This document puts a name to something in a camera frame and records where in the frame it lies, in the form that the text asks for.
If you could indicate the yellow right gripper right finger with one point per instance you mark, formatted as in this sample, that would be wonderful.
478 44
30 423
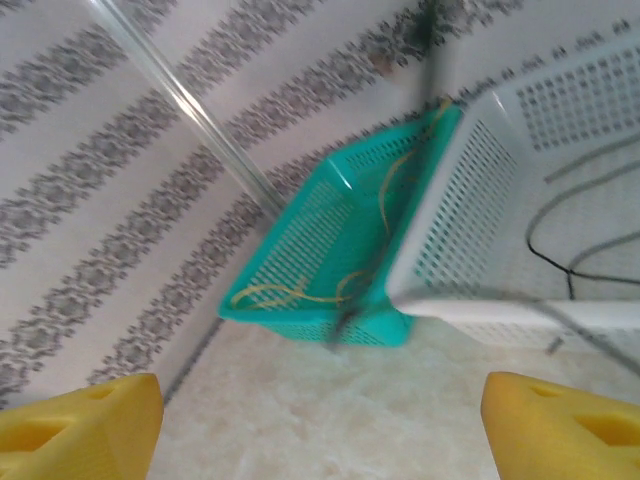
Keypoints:
560 435

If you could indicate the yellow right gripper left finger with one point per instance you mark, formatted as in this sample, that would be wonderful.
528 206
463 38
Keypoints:
75 435

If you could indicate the white plastic mesh basket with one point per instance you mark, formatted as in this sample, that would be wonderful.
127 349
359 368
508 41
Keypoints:
465 200

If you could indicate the teal plastic mesh basket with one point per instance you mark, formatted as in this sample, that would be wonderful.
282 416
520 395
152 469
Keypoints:
300 260

